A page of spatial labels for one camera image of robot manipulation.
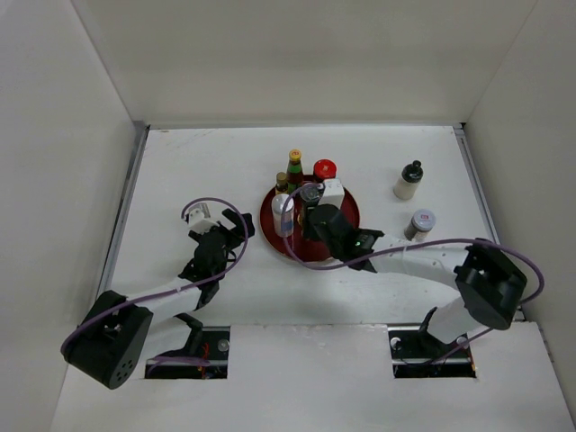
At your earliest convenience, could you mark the grey lid spice shaker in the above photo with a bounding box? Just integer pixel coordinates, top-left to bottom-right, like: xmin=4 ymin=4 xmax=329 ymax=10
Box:
xmin=299 ymin=183 xmax=324 ymax=208

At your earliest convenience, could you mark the tall silver lid jar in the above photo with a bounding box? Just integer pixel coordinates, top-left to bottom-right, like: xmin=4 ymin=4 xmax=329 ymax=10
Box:
xmin=271 ymin=193 xmax=294 ymax=238

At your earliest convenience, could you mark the red lid sauce jar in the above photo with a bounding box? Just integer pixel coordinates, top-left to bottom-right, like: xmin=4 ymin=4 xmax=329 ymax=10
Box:
xmin=312 ymin=158 xmax=338 ymax=184

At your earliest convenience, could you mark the small yellow label bottle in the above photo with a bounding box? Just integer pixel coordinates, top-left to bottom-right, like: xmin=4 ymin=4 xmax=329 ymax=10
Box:
xmin=274 ymin=172 xmax=289 ymax=195

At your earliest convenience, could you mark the green label sauce bottle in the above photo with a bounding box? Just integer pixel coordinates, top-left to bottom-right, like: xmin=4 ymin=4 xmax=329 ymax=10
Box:
xmin=286 ymin=149 xmax=304 ymax=194

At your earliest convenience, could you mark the silver lid pepper jar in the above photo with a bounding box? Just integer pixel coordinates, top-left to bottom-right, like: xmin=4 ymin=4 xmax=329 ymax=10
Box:
xmin=404 ymin=209 xmax=437 ymax=242

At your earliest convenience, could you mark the black cap small bottle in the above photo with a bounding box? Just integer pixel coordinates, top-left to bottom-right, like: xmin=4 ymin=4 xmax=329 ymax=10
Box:
xmin=393 ymin=160 xmax=424 ymax=201

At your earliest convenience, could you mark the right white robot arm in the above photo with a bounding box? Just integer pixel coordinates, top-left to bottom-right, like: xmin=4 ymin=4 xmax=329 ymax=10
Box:
xmin=308 ymin=204 xmax=527 ymax=356

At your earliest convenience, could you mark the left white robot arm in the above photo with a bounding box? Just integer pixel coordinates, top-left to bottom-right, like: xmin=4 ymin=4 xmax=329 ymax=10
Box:
xmin=60 ymin=202 xmax=255 ymax=390

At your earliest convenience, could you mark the red round tray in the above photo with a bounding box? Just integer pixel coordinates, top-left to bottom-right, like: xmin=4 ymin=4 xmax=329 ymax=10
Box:
xmin=259 ymin=187 xmax=360 ymax=263

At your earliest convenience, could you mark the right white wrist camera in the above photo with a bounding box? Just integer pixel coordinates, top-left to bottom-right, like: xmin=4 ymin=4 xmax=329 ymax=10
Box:
xmin=319 ymin=178 xmax=345 ymax=209

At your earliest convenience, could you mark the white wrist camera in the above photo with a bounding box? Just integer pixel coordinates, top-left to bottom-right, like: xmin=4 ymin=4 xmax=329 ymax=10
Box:
xmin=183 ymin=202 xmax=219 ymax=235
xmin=319 ymin=178 xmax=345 ymax=209

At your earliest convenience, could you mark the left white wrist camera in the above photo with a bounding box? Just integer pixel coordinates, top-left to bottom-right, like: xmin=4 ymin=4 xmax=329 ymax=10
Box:
xmin=183 ymin=202 xmax=219 ymax=235

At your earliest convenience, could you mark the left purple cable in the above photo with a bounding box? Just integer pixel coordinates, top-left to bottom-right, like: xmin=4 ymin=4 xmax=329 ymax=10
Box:
xmin=60 ymin=197 xmax=249 ymax=374

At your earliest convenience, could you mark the purple cable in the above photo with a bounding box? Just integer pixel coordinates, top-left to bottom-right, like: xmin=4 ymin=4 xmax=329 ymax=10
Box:
xmin=281 ymin=182 xmax=546 ymax=365
xmin=60 ymin=197 xmax=249 ymax=374

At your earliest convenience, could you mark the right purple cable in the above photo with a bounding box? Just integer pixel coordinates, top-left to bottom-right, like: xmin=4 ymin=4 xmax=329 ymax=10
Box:
xmin=281 ymin=182 xmax=546 ymax=365

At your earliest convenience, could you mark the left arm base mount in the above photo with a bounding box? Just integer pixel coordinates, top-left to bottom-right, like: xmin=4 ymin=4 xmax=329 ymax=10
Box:
xmin=144 ymin=313 xmax=230 ymax=380

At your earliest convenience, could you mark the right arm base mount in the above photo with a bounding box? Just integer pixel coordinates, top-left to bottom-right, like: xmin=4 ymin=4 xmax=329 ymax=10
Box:
xmin=389 ymin=329 xmax=476 ymax=379

